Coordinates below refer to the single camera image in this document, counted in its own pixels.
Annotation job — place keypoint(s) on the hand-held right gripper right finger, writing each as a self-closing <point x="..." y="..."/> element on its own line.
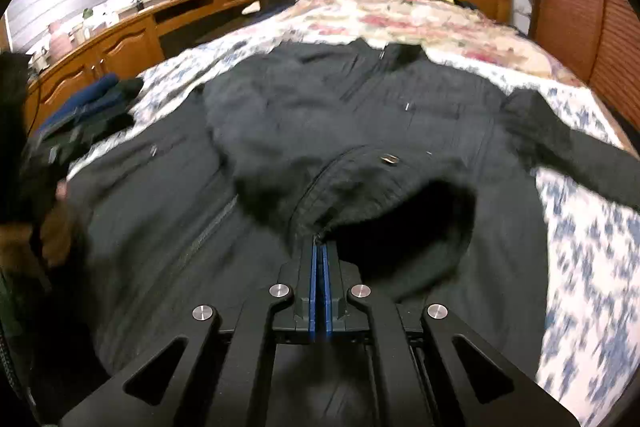
<point x="327" y="287"/>

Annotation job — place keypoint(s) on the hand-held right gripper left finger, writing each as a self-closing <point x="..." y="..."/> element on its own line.
<point x="313" y="287"/>

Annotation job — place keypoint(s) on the black jacket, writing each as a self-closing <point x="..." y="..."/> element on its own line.
<point x="400" y="147"/>

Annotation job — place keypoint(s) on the person's left hand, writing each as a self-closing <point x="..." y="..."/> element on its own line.
<point x="55" y="232"/>

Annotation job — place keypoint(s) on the folded blue garment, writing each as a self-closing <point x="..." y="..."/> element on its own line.
<point x="85" y="99"/>

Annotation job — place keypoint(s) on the pink container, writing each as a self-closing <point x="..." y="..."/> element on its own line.
<point x="59" y="39"/>

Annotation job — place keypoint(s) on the folded dark garment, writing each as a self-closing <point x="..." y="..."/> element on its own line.
<point x="107" y="117"/>

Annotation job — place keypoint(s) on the wooden desk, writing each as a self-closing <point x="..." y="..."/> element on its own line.
<point x="125" y="44"/>

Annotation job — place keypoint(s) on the blue floral bed sheet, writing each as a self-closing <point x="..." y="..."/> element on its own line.
<point x="585" y="267"/>

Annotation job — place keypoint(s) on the white paper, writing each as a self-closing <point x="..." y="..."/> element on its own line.
<point x="251" y="8"/>

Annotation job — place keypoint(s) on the pink floral quilt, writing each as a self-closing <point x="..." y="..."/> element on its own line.
<point x="400" y="19"/>

